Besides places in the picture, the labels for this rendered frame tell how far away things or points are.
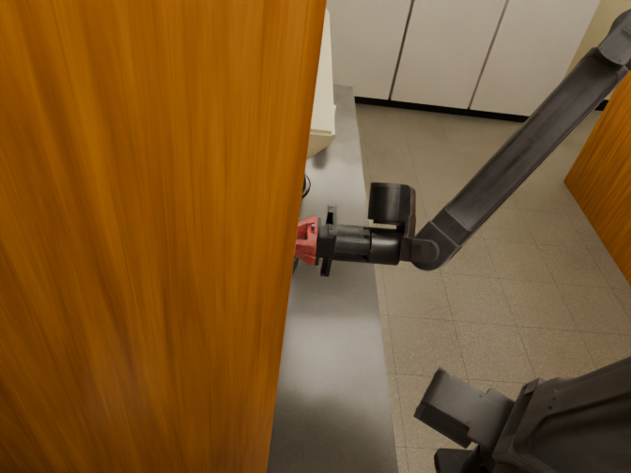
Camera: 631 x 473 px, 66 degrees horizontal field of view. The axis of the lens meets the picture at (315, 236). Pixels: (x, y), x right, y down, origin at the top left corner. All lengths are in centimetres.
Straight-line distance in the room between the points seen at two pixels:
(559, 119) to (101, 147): 59
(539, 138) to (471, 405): 40
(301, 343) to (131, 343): 50
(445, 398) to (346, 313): 54
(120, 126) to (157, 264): 12
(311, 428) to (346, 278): 36
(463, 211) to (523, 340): 177
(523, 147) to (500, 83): 330
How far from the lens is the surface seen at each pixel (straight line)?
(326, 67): 53
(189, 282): 42
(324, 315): 100
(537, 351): 246
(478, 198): 74
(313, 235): 74
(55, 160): 37
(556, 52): 408
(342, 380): 92
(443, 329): 233
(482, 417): 50
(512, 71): 403
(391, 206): 75
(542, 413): 40
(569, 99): 76
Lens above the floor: 171
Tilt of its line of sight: 41 degrees down
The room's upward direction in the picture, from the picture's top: 9 degrees clockwise
